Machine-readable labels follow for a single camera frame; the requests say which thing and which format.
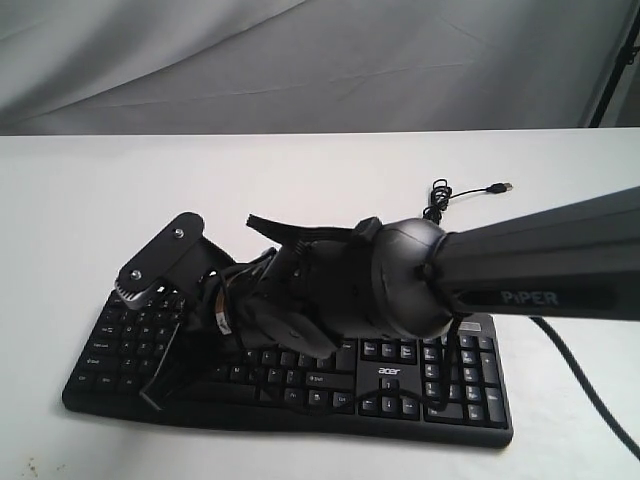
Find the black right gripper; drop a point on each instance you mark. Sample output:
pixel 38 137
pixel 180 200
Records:
pixel 245 305

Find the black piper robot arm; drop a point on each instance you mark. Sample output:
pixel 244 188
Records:
pixel 403 280

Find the black acer keyboard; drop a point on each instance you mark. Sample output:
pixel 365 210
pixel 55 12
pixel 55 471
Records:
pixel 368 387

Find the grey backdrop cloth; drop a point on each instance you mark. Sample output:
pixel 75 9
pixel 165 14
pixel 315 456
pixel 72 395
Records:
pixel 254 67

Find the black tripod stand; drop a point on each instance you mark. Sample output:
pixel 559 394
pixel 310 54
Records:
pixel 625 56

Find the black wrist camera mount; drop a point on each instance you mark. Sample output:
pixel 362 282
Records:
pixel 178 257

